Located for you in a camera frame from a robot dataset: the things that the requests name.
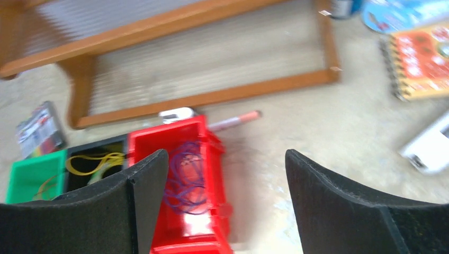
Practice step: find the orange snack packet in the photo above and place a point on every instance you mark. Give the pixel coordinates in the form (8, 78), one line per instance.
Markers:
(417, 61)

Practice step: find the wooden two-tier shelf rack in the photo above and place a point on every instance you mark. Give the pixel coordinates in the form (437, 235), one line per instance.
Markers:
(130, 59)

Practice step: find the white orange marker pen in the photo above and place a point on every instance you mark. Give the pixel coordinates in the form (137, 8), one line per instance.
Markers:
(234, 121)

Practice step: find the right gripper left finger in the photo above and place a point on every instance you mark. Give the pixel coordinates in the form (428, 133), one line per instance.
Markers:
(118, 214)

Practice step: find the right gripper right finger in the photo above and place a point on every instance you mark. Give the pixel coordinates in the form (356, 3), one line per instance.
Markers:
(335, 214)

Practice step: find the white usb charger block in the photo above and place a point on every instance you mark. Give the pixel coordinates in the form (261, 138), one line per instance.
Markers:
(428, 151)

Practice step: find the pack of coloured markers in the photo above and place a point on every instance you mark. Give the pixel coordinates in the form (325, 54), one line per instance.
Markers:
(41, 133)

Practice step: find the green plastic bin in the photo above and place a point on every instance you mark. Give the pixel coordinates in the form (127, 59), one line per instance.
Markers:
(37, 178)

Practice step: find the red plastic bin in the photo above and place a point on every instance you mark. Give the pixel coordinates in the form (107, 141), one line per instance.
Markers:
(194, 214)

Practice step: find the black plastic bin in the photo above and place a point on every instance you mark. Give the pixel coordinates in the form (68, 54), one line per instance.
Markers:
(93, 161)

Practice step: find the light blue stapler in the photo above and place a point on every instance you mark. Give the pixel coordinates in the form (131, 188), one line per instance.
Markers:
(177, 114)

